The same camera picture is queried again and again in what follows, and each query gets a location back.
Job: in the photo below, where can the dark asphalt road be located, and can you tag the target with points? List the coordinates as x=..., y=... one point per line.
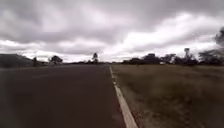
x=63, y=96

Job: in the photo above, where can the broad low tree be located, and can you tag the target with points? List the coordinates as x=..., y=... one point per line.
x=56, y=60

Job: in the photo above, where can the small dark tree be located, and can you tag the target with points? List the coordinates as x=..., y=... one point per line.
x=34, y=61

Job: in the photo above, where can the lone slim tree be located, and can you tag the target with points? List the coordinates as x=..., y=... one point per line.
x=95, y=58

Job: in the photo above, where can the dry grass verge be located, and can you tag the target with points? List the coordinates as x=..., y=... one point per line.
x=176, y=90

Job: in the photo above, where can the dark wooded hill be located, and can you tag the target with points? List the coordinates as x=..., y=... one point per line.
x=13, y=61

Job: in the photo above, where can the white painted edge line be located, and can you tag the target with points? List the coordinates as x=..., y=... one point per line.
x=123, y=107

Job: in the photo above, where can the row of dark trees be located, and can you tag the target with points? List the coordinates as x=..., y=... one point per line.
x=150, y=59

